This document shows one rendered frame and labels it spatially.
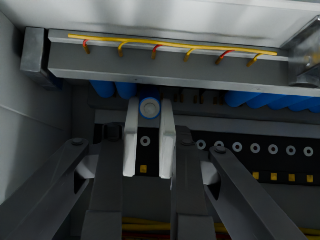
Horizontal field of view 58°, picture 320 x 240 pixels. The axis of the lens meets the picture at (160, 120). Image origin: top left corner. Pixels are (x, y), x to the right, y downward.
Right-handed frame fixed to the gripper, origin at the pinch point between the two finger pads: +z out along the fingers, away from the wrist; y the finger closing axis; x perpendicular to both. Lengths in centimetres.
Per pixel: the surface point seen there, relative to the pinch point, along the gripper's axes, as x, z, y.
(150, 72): 4.3, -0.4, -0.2
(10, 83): 3.2, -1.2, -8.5
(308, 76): 5.2, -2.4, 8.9
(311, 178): -8.1, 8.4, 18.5
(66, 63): 4.4, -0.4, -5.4
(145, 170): -8.1, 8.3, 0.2
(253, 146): -5.4, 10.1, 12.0
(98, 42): 5.9, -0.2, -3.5
